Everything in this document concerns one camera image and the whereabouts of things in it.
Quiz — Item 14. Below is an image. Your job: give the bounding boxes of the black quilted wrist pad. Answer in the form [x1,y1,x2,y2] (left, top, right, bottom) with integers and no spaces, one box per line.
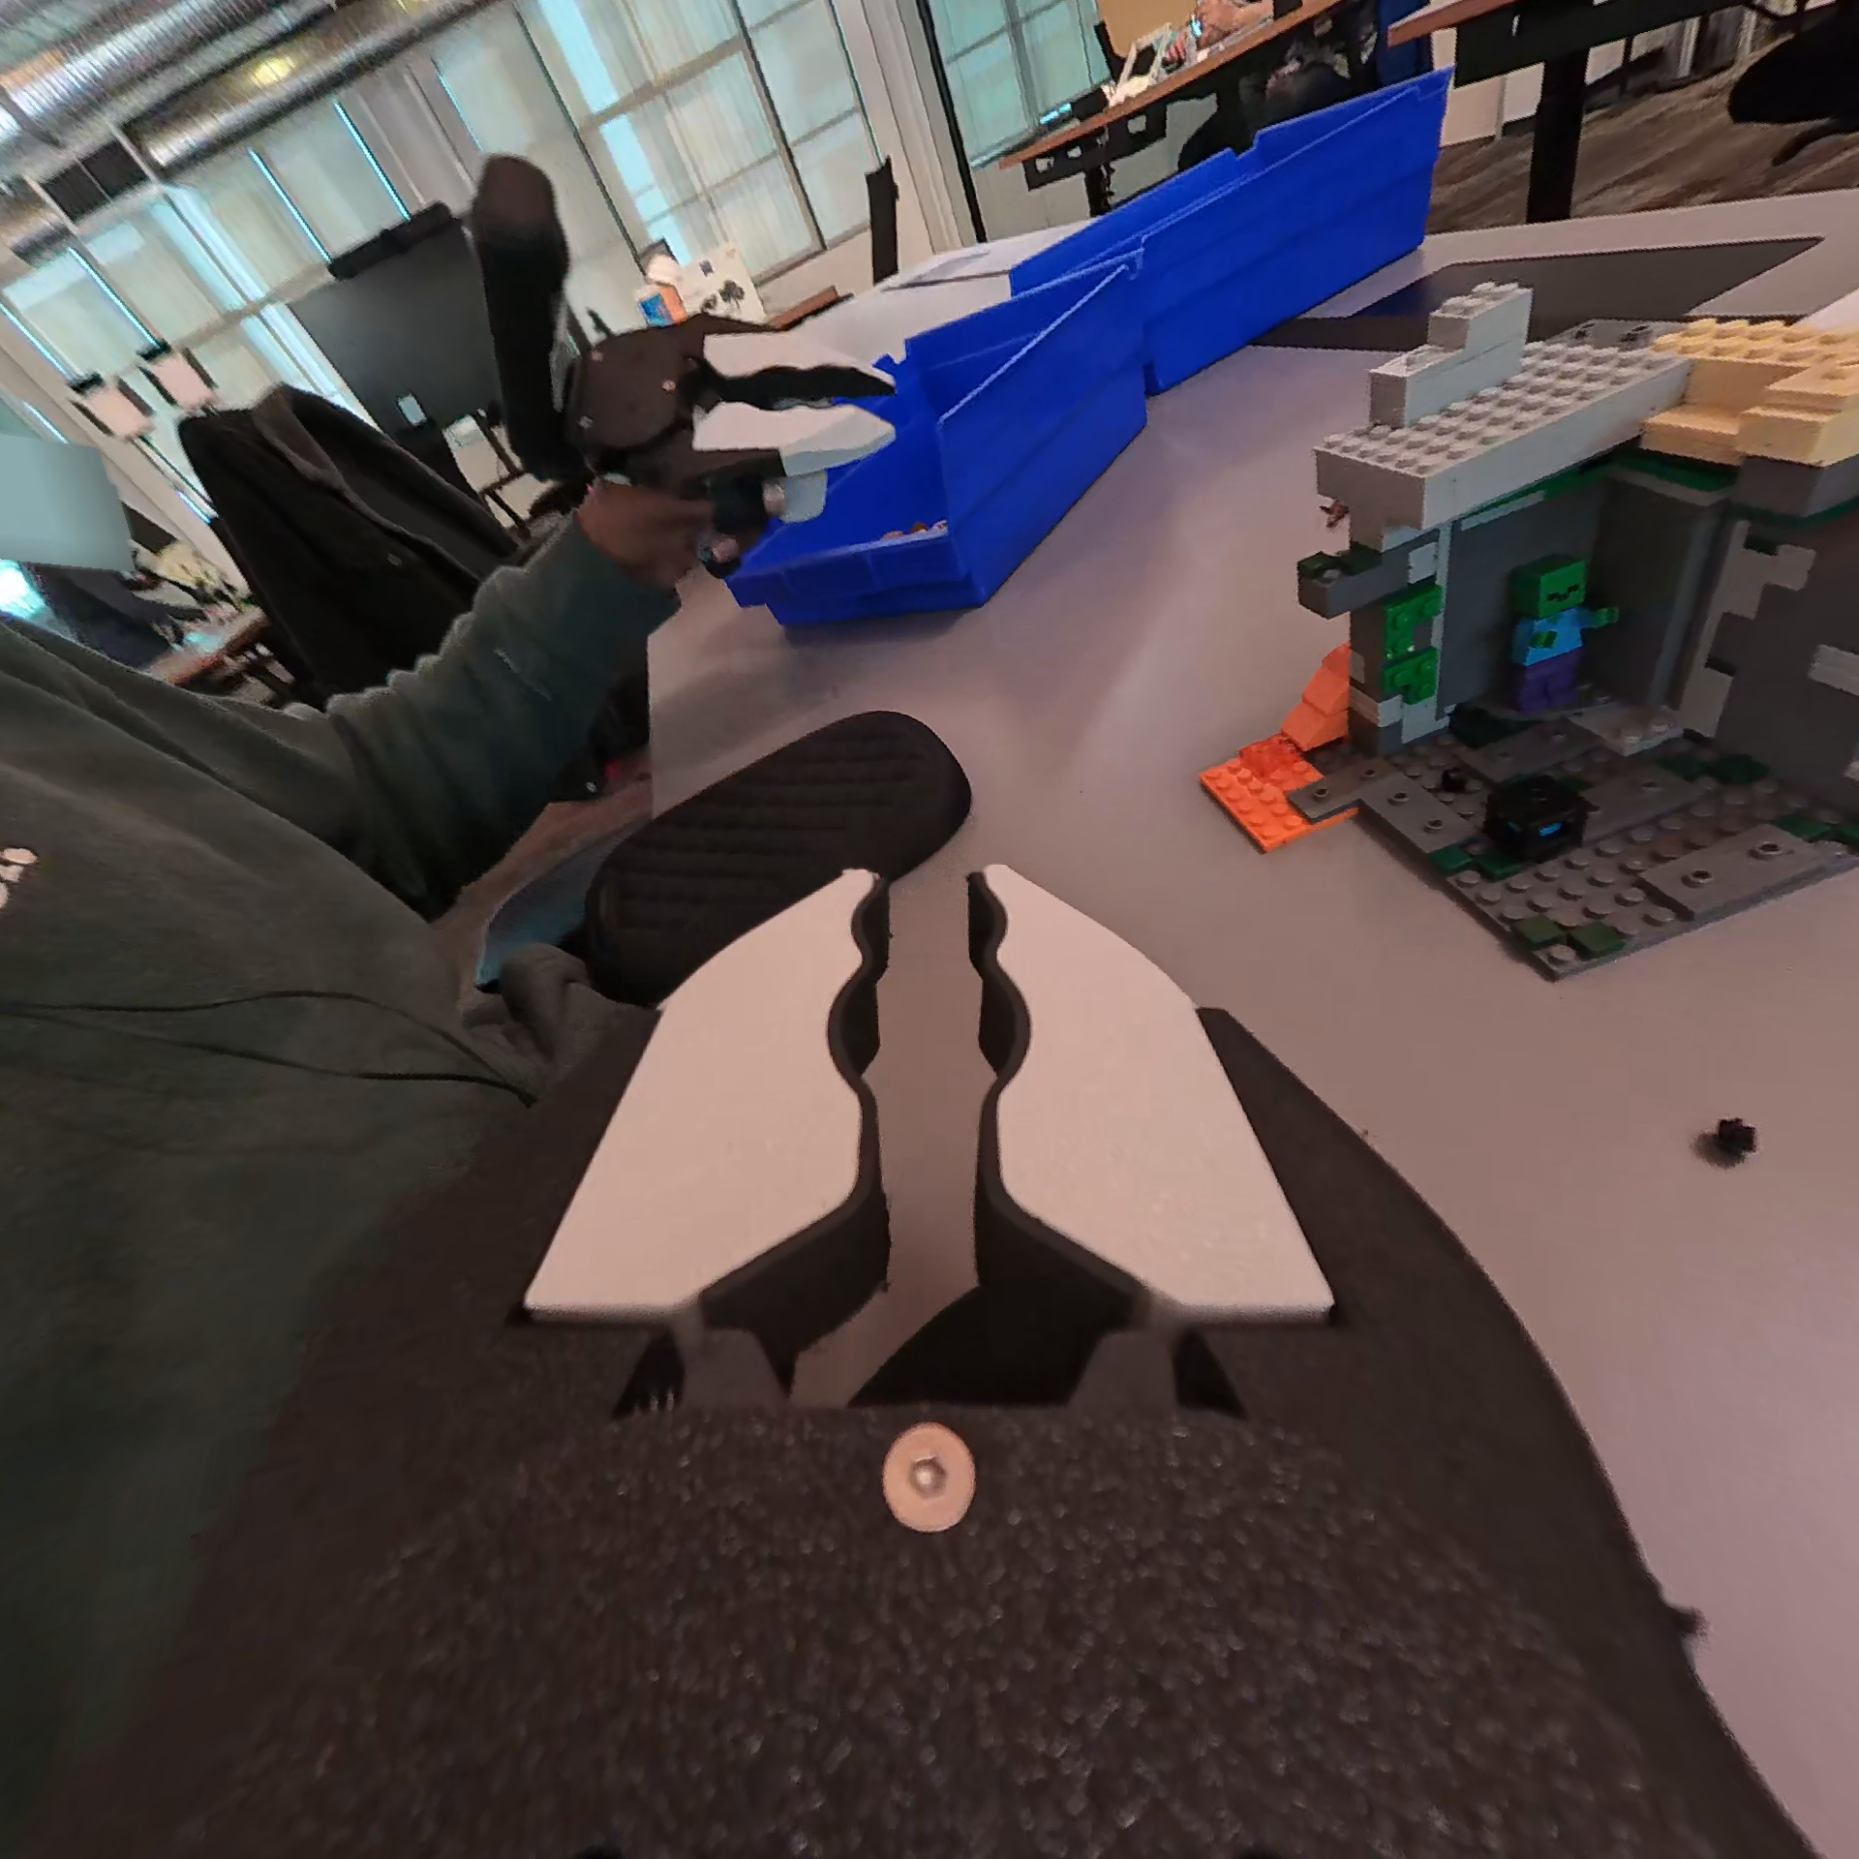
[586,712,975,1008]

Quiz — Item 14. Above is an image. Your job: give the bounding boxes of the black office chair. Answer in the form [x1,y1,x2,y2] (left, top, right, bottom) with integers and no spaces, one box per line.
[1728,28,1859,163]

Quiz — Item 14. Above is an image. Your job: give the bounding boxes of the wooden background desk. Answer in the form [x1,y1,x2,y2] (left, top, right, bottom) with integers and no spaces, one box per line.
[1003,0,1398,214]

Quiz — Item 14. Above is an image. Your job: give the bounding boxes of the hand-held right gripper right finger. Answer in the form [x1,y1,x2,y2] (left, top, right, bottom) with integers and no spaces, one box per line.
[966,862,1337,1409]

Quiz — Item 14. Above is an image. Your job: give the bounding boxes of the person's left forearm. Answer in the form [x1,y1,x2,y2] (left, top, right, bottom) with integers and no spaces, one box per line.
[322,512,679,922]

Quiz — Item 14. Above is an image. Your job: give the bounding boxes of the black jacket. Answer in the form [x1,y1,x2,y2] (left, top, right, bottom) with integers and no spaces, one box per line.
[175,385,524,705]

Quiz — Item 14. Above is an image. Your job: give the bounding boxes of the wood-edged background desk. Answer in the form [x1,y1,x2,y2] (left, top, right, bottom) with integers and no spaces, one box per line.
[1386,0,1859,226]

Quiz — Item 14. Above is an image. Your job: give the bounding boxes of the black screen on stand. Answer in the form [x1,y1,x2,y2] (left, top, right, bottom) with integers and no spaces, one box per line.
[292,205,506,432]

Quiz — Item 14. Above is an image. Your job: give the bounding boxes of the toy brick building model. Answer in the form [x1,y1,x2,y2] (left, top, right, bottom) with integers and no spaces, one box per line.
[1199,284,1859,984]

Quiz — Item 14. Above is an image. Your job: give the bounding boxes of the white wood-edged table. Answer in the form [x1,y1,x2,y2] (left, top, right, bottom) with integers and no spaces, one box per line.
[843,219,1105,313]

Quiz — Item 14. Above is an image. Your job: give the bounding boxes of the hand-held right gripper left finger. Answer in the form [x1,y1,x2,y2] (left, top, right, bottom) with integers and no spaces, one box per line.
[524,869,896,1409]

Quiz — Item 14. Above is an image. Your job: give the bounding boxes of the grey desk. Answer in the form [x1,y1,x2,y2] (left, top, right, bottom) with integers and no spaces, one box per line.
[478,189,1859,1859]

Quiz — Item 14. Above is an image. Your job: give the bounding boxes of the person's left hand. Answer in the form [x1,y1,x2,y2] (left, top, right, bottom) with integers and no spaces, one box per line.
[579,476,727,593]

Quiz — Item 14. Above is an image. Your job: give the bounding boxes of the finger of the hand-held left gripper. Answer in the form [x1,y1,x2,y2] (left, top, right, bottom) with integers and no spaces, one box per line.
[700,333,899,400]
[691,404,902,476]

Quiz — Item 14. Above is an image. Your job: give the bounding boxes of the green toy zombie figure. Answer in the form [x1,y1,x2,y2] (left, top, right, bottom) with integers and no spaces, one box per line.
[1504,558,1622,716]

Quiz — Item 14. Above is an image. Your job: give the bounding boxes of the blue plastic bin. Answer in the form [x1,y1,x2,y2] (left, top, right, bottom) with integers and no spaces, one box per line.
[1008,65,1454,397]
[726,260,1151,630]

